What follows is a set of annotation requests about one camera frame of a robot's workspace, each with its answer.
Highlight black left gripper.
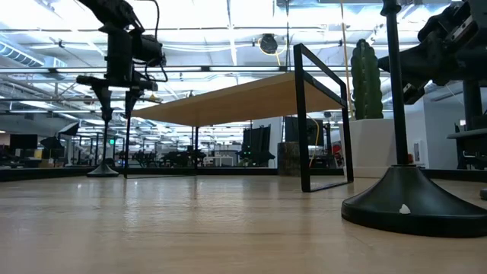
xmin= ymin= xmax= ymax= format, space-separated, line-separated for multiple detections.
xmin=75 ymin=24 xmax=159 ymax=123

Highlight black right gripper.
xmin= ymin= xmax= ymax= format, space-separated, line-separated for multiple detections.
xmin=378 ymin=0 xmax=487 ymax=104

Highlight black metal candlestick holder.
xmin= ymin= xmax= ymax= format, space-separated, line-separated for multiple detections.
xmin=86 ymin=120 xmax=120 ymax=179
xmin=341 ymin=0 xmax=487 ymax=239

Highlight green cactus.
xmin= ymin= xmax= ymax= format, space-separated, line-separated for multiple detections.
xmin=350 ymin=37 xmax=384 ymax=121

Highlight black softbox light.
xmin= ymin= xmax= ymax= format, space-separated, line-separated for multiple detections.
xmin=40 ymin=136 xmax=65 ymax=151
xmin=56 ymin=121 xmax=81 ymax=139

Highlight black computer monitor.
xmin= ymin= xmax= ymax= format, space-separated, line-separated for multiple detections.
xmin=9 ymin=133 xmax=39 ymax=151

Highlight black equipment rack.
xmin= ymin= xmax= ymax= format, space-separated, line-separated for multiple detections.
xmin=241 ymin=125 xmax=275 ymax=167

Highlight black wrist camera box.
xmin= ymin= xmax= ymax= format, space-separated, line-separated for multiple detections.
xmin=132 ymin=33 xmax=167 ymax=68

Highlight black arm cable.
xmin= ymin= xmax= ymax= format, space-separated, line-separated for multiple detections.
xmin=143 ymin=0 xmax=161 ymax=39

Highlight silver ventilation duct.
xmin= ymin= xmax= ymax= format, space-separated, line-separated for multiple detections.
xmin=0 ymin=40 xmax=47 ymax=69

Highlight black wall screen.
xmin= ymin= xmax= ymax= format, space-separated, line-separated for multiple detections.
xmin=284 ymin=116 xmax=325 ymax=148

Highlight wooden shelf black metal frame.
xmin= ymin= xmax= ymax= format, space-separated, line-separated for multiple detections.
xmin=123 ymin=43 xmax=355 ymax=193

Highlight black table edge rail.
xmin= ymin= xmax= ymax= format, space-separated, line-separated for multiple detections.
xmin=0 ymin=166 xmax=487 ymax=183

